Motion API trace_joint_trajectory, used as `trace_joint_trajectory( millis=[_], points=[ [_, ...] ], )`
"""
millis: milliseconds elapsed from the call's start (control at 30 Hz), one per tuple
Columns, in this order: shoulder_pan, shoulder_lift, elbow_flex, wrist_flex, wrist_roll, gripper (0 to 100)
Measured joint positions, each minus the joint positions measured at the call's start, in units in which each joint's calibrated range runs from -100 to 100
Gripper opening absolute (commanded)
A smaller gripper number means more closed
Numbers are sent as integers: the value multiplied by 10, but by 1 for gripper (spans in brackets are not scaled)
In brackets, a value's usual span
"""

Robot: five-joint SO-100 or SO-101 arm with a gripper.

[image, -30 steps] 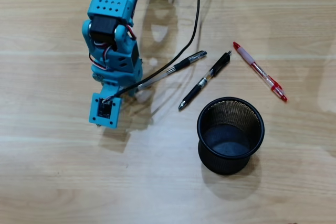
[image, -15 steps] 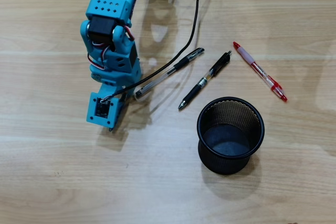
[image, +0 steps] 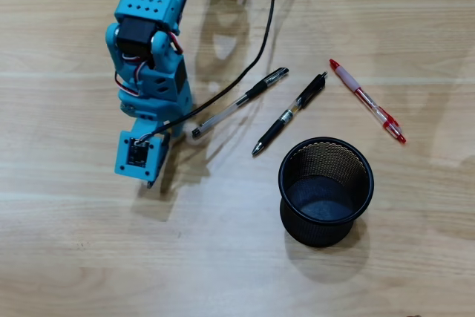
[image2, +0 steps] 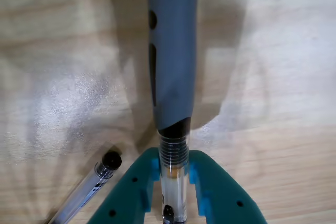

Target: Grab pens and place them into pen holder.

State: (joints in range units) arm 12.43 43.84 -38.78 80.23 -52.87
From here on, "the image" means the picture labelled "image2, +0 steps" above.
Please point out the pens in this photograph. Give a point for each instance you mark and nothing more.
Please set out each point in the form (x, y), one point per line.
(102, 176)

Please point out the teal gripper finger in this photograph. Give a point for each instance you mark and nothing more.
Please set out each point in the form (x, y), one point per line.
(225, 195)
(126, 195)

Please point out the grey grip retractable pen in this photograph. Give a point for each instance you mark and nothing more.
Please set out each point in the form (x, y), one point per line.
(173, 51)

